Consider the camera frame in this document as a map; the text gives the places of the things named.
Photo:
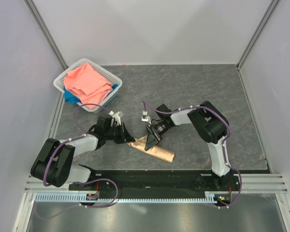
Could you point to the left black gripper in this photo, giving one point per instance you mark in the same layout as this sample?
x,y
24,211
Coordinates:
x,y
123,133

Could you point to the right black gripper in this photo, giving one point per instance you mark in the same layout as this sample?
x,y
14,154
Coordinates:
x,y
151,140

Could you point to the peach satin napkin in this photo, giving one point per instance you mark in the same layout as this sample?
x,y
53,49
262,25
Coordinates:
x,y
156,151

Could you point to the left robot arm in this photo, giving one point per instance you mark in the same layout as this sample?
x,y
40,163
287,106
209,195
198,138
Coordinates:
x,y
54,162

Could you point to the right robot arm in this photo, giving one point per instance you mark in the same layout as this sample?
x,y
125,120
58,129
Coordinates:
x,y
212,127

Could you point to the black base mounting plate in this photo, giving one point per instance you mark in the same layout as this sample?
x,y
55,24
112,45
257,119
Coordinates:
x,y
157,184

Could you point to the blue cloth in basket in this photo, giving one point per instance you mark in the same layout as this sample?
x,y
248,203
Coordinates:
x,y
70,98

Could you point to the pink cloth in basket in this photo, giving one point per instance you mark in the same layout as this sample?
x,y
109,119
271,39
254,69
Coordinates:
x,y
84,82

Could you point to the white plastic basket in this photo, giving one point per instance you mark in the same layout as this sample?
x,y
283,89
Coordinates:
x,y
58,83

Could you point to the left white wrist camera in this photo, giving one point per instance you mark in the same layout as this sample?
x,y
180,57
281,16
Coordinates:
x,y
117,116

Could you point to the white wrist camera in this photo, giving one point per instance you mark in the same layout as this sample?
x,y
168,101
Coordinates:
x,y
145,117
117,116

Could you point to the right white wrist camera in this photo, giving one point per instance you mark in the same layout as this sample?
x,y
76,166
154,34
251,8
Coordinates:
x,y
145,117

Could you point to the white slotted cable duct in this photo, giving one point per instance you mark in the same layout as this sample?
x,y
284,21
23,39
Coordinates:
x,y
94,198

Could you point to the left aluminium frame post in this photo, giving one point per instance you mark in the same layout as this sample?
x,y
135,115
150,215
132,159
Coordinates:
x,y
45,31

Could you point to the aluminium frame post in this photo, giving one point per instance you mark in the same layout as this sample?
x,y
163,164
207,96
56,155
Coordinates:
x,y
258,31
45,31

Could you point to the right aluminium frame post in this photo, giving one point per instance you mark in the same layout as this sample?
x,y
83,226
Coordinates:
x,y
258,31

